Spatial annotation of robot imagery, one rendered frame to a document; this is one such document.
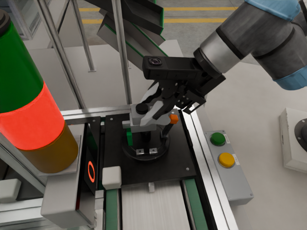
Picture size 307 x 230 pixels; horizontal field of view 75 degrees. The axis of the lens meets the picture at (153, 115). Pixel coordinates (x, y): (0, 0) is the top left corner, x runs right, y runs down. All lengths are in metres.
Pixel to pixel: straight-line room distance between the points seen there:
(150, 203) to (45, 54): 0.96
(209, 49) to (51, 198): 0.33
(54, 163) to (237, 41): 0.33
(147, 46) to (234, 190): 0.54
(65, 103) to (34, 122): 0.74
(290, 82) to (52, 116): 0.40
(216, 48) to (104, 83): 0.66
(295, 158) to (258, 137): 0.14
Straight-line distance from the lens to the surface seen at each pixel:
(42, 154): 0.22
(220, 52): 0.39
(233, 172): 0.60
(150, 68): 0.37
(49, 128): 0.20
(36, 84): 0.18
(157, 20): 0.67
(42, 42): 1.38
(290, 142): 0.79
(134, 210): 0.58
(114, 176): 0.53
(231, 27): 0.39
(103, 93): 0.91
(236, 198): 0.57
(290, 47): 0.42
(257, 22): 0.39
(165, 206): 0.58
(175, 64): 0.40
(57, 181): 0.27
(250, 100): 0.95
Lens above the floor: 1.47
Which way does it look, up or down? 50 degrees down
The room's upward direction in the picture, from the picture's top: straight up
